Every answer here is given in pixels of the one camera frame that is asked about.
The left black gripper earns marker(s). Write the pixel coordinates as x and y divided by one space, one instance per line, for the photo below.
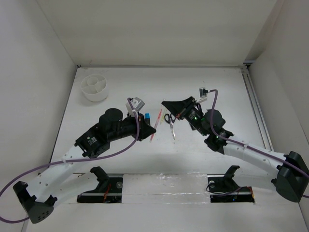
145 129

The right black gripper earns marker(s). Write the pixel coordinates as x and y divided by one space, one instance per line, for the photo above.
180 108

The black handled scissors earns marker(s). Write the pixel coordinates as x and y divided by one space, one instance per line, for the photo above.
170 119

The blue black highlighter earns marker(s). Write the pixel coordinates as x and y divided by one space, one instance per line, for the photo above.
147 118

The yellow green pen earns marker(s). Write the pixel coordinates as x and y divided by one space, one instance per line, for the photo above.
163 115

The pink red pen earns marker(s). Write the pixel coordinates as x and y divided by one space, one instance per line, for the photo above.
156 123

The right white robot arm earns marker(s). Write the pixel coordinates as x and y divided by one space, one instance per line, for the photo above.
287 174

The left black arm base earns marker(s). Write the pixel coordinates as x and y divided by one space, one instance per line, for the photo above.
108 190

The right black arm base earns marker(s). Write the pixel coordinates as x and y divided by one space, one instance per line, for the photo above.
223 189

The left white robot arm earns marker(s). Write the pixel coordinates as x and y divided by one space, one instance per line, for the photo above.
42 194

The white round divided container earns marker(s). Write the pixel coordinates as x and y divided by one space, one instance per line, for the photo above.
95 88

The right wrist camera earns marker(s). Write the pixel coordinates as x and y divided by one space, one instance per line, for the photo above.
203 94

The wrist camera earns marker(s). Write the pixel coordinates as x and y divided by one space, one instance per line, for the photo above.
203 94
134 105

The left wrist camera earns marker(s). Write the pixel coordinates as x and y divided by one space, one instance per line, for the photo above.
134 105

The aluminium rail right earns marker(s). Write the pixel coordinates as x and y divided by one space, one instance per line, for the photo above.
255 106

